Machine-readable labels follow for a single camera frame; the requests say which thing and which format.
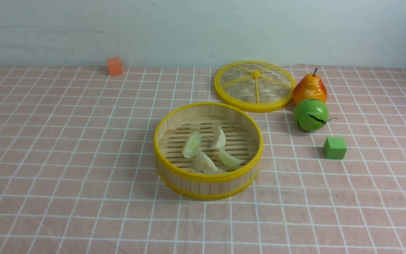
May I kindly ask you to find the green foam cube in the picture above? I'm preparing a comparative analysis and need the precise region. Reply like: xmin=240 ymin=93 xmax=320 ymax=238
xmin=323 ymin=137 xmax=347 ymax=160

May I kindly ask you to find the orange foam cube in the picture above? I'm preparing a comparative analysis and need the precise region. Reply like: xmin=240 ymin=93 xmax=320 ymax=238
xmin=106 ymin=57 xmax=123 ymax=76

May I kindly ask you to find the pale dumpling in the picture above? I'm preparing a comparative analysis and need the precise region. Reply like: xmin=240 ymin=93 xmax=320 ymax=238
xmin=182 ymin=131 xmax=201 ymax=158
xmin=209 ymin=126 xmax=226 ymax=151
xmin=219 ymin=149 xmax=244 ymax=170
xmin=193 ymin=151 xmax=219 ymax=174

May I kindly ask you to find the woven steamer lid yellow rim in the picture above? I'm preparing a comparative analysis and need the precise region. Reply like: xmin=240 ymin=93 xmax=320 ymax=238
xmin=214 ymin=61 xmax=296 ymax=113

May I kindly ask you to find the green toy apple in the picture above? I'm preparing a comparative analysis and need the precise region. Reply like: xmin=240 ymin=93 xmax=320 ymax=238
xmin=293 ymin=99 xmax=337 ymax=132

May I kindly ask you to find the bamboo steamer tray yellow rim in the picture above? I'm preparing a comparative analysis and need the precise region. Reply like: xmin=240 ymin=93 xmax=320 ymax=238
xmin=153 ymin=102 xmax=264 ymax=200

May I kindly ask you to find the orange yellow toy pear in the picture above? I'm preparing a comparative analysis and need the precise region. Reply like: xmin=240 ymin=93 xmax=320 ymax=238
xmin=292 ymin=68 xmax=327 ymax=105

